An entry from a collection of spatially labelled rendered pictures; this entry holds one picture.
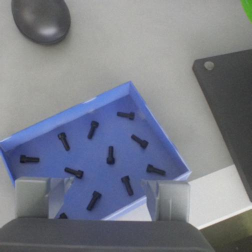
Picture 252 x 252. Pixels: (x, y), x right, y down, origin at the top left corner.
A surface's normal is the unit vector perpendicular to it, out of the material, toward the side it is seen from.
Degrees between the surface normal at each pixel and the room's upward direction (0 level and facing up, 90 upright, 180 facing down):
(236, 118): 0
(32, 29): 63
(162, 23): 0
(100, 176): 0
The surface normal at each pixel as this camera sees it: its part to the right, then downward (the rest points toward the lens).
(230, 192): 0.04, -0.45
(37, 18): -0.11, 0.12
